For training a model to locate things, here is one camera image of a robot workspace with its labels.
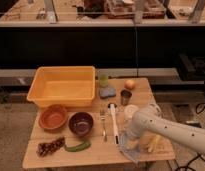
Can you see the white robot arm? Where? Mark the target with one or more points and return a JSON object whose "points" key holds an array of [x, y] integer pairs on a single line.
{"points": [[147, 119]]}

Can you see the white-handled brush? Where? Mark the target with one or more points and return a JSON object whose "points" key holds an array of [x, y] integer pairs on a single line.
{"points": [[112, 111]]}

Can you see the metal fork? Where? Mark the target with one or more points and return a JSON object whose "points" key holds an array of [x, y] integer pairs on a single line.
{"points": [[102, 117]]}

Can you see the grey-blue towel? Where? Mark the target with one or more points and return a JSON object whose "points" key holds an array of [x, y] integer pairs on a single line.
{"points": [[129, 148]]}

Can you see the purple bowl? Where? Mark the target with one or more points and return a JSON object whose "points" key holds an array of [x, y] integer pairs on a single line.
{"points": [[81, 123]]}

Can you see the white plastic cup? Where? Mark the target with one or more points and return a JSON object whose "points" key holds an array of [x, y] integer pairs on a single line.
{"points": [[129, 111]]}

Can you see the green chili pepper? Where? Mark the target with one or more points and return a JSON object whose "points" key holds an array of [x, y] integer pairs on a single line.
{"points": [[80, 147]]}

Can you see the yellow plastic tub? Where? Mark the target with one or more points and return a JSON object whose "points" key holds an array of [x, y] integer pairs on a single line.
{"points": [[71, 86]]}

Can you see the orange-brown bowl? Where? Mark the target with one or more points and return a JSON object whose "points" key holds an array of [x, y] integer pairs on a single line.
{"points": [[53, 117]]}

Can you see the orange fruit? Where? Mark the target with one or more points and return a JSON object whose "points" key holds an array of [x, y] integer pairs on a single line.
{"points": [[129, 84]]}

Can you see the dark red grape bunch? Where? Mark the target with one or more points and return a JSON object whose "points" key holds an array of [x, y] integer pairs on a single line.
{"points": [[45, 149]]}

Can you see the green cup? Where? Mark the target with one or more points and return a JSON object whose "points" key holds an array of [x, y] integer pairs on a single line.
{"points": [[103, 80]]}

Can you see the dark metal cup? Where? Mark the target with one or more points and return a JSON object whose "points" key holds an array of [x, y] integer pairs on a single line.
{"points": [[125, 97]]}

